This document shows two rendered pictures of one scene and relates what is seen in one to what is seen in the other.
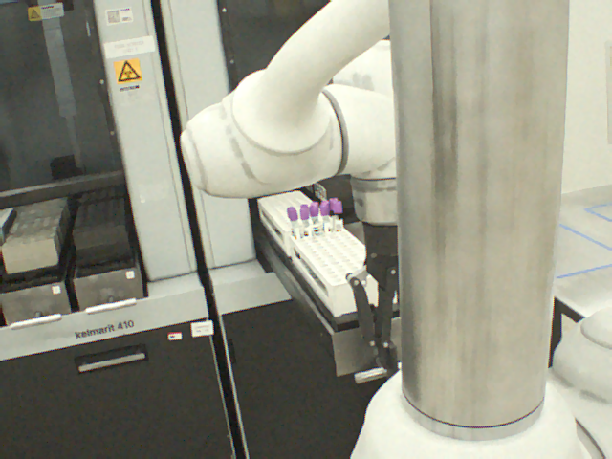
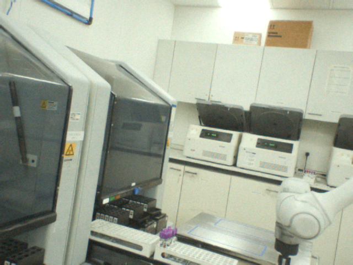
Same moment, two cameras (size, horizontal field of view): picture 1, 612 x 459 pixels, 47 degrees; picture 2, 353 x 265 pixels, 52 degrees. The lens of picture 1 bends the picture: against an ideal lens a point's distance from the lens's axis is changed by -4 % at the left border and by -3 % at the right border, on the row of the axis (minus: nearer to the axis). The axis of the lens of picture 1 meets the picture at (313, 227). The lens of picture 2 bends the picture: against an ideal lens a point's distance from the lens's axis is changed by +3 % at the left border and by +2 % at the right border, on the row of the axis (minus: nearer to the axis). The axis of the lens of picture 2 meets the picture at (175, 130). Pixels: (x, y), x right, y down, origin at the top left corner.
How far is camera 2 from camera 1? 1.26 m
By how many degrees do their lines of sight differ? 57
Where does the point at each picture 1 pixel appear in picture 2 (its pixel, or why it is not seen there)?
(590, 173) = not seen: hidden behind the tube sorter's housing
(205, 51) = (98, 143)
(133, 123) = (63, 181)
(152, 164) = (64, 207)
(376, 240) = (293, 250)
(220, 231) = (78, 247)
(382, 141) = not seen: hidden behind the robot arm
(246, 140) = (327, 219)
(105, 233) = (35, 257)
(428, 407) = not seen: outside the picture
